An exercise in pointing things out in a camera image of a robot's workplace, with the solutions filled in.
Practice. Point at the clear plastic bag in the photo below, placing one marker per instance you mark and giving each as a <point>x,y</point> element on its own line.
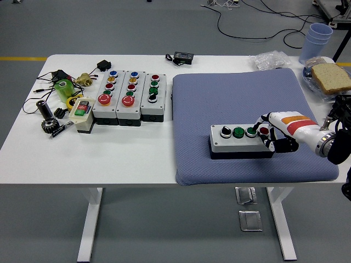
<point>270,60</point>

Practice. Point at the grey four-button control box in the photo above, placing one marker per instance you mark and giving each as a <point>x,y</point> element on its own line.
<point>160,90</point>
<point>235,145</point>

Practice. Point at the grey five-button control box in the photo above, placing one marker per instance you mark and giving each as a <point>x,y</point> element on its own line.
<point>105,111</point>
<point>129,112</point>

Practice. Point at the pale blue plastic cup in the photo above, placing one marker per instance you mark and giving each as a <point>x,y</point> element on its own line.
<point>311,52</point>
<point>315,38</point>
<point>321,28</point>

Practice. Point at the black metal cylinder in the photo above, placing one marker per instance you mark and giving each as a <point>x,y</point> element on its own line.
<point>45,111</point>

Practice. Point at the large black gear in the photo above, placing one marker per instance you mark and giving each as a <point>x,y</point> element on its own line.
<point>50,126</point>

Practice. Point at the silver floor socket plate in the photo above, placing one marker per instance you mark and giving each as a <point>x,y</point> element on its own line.
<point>245,195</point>
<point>250,220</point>

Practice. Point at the blue-grey padded mat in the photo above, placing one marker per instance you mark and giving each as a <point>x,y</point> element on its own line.
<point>197,109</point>

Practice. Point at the black digital meter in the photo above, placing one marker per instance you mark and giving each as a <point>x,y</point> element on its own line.
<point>184,56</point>

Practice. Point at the blue plate in plastic wrap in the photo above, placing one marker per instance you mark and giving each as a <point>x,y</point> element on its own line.
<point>308,79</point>

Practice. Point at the white table leg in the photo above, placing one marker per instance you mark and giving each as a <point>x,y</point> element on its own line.
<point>91,219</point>
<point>282,219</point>

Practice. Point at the black metal rod tool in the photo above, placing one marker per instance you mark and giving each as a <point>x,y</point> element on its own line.
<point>61,130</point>

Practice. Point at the yellow tape roll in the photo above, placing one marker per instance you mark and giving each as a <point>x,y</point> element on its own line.
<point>70,104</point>

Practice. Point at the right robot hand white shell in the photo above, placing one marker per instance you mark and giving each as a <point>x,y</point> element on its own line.
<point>296,126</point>

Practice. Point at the black electronic module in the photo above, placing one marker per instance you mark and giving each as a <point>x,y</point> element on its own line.
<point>61,74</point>

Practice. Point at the white bread slice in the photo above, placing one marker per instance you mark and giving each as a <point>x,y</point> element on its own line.
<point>331,76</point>

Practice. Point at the black servo motor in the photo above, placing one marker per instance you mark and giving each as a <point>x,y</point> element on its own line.
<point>104,65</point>

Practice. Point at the small black toothed block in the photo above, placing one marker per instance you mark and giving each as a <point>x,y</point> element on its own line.
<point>59,113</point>

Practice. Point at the brass valve fitting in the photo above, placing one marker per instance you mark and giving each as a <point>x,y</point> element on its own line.
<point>83,79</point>

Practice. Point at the translucent green tape roll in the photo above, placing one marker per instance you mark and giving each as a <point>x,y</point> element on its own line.
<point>65,91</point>

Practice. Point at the aluminium frame with black leg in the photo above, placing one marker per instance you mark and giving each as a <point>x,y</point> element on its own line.
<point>340,43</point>

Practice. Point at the brown bread piece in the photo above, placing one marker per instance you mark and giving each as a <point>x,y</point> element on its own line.
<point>315,61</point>

